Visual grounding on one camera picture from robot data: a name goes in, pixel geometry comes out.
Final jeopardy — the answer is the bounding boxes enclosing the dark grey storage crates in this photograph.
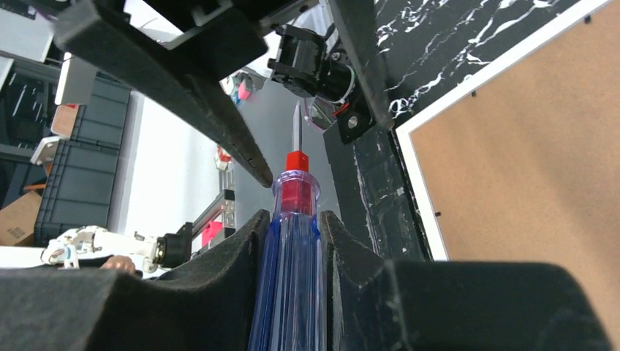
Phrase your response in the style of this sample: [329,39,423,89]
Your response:
[0,63,132,248]

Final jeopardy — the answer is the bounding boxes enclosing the blue red screwdriver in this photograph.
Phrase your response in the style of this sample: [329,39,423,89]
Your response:
[247,105,326,350]

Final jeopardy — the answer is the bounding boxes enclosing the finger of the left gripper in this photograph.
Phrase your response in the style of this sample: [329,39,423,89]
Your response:
[328,0,393,129]
[53,1,273,187]

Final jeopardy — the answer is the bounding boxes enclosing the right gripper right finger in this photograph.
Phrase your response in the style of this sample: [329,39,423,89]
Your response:
[320,211,611,350]

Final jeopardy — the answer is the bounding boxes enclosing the brown cardboard box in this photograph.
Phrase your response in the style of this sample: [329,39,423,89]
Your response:
[1,192,42,246]

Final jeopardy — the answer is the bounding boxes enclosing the white picture frame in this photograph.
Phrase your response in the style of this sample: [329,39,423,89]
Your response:
[398,1,619,339]

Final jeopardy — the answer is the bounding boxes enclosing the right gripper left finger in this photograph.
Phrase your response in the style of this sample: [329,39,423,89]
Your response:
[1,210,270,350]

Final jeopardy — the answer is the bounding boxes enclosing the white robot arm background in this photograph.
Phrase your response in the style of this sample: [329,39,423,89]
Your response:
[1,1,611,350]

